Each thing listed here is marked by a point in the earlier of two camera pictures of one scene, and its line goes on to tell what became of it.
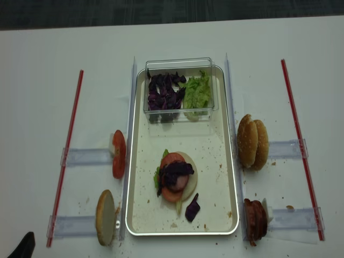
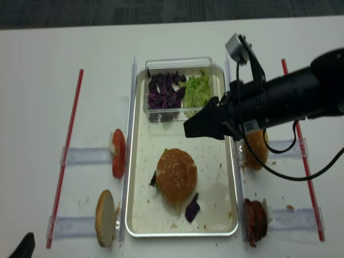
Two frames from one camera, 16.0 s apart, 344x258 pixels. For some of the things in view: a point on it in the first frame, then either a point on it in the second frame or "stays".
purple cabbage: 170,173 → 153,179
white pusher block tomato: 111,148 stays
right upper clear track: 286,149 stays
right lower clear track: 303,219 stays
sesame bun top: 247,141 → 176,176
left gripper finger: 26,248 stays
